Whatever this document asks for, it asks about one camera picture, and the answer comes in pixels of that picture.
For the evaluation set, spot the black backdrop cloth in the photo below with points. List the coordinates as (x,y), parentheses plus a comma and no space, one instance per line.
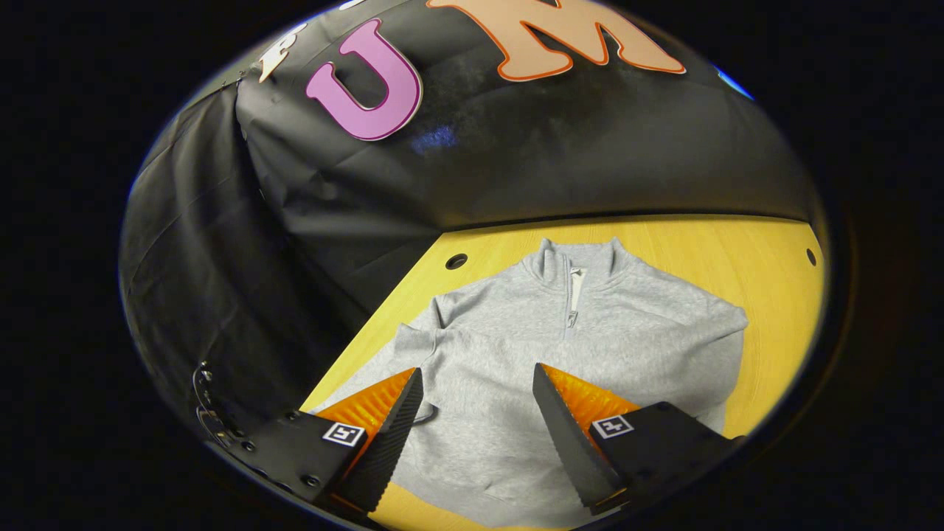
(516,147)

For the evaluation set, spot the grey zip-neck sweatshirt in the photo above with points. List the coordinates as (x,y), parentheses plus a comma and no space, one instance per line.
(501,346)

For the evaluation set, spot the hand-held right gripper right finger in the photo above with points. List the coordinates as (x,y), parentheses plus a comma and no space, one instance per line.
(571,442)

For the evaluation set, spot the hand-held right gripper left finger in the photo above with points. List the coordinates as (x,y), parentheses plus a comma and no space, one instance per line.
(387,450)

